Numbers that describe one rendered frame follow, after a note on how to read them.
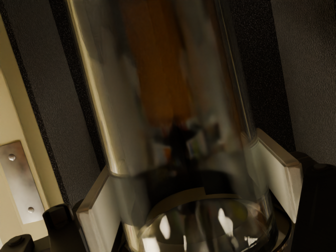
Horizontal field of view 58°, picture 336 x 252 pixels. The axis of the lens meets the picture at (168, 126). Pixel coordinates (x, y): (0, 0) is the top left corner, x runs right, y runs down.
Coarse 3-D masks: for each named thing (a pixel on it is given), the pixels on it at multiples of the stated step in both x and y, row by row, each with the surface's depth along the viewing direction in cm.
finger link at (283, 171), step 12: (264, 132) 19; (264, 144) 17; (276, 144) 16; (264, 156) 17; (276, 156) 15; (288, 156) 14; (276, 168) 15; (288, 168) 13; (300, 168) 13; (276, 180) 15; (288, 180) 13; (300, 180) 13; (276, 192) 16; (288, 192) 14; (300, 192) 13; (288, 204) 14
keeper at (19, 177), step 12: (12, 144) 25; (0, 156) 25; (12, 156) 25; (24, 156) 25; (12, 168) 25; (24, 168) 25; (12, 180) 25; (24, 180) 25; (12, 192) 25; (24, 192) 25; (36, 192) 25; (24, 204) 26; (36, 204) 26; (24, 216) 26; (36, 216) 26
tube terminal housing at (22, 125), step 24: (0, 24) 25; (0, 48) 26; (0, 72) 24; (0, 96) 24; (24, 96) 27; (0, 120) 24; (24, 120) 27; (0, 144) 25; (24, 144) 25; (0, 168) 25; (48, 168) 28; (48, 192) 28
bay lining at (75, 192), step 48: (0, 0) 25; (48, 0) 35; (240, 0) 37; (288, 0) 30; (48, 48) 32; (240, 48) 39; (288, 48) 33; (48, 96) 29; (288, 96) 36; (48, 144) 27; (96, 144) 39; (288, 144) 38
